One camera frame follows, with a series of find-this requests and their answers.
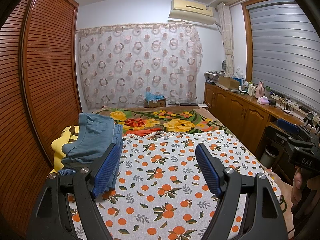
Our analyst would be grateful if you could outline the tied beige curtain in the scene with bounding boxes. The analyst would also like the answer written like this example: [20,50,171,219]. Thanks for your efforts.
[217,2,235,78]

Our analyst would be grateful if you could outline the wooden window frame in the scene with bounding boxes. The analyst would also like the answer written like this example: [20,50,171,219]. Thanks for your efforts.
[241,0,295,82]

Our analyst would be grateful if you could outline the small black tripod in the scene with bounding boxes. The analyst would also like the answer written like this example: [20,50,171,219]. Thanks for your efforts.
[304,112,317,129]

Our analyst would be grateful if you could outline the grey window blind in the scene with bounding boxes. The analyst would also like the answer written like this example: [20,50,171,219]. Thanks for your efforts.
[249,1,320,117]

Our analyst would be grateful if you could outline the person's right hand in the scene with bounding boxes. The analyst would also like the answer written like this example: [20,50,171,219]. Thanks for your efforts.
[291,167,320,205]

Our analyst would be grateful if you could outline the blue-grey short pants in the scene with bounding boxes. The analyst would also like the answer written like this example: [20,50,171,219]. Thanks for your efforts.
[62,113,116,163]

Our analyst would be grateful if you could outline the grey trash bin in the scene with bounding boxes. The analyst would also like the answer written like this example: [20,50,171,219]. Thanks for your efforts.
[260,144,280,166]

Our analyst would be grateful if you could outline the cardboard box with blue bag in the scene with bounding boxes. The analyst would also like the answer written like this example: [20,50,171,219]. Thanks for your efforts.
[145,92,167,108]

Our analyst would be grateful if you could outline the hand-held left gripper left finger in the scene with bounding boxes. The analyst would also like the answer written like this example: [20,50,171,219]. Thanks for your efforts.
[26,143,123,240]

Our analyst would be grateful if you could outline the wooden louvred wardrobe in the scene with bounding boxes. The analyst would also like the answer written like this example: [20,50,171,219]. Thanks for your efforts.
[0,0,83,230]

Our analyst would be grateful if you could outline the pink bottle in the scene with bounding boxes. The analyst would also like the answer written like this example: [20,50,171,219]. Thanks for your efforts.
[255,81,265,98]

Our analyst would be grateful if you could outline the wooden side cabinet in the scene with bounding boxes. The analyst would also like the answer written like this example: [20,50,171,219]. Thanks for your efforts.
[204,81,320,160]

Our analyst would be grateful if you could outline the beige air conditioner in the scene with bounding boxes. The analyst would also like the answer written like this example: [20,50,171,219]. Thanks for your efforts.
[168,0,216,25]

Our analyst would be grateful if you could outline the black cable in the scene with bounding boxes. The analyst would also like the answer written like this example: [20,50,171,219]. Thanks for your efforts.
[279,99,295,115]

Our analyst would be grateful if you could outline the orange-print bed sheet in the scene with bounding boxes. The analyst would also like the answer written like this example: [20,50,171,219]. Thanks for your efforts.
[47,130,283,240]

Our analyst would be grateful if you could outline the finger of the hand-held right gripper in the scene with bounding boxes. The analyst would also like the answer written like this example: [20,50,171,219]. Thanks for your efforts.
[277,119,313,143]
[275,131,315,155]

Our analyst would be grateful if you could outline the yellow plush toy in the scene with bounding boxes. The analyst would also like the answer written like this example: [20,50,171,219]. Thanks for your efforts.
[51,125,80,173]

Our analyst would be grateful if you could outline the circle-print sheer curtain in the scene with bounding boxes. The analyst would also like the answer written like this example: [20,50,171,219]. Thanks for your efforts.
[76,22,203,105]

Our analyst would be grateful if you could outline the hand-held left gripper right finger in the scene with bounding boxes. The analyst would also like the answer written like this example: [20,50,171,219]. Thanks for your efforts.
[195,143,287,240]

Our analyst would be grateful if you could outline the stack of newspapers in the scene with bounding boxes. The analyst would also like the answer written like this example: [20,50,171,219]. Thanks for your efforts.
[204,70,227,84]

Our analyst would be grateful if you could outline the floral blanket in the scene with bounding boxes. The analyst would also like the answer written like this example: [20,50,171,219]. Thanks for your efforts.
[91,106,228,137]

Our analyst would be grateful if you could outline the folded blue denim jeans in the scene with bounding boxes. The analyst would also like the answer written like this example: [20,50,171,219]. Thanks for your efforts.
[59,124,124,189]

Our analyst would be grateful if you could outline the plain cardboard box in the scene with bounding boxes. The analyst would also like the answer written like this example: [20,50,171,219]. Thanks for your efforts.
[218,76,240,88]

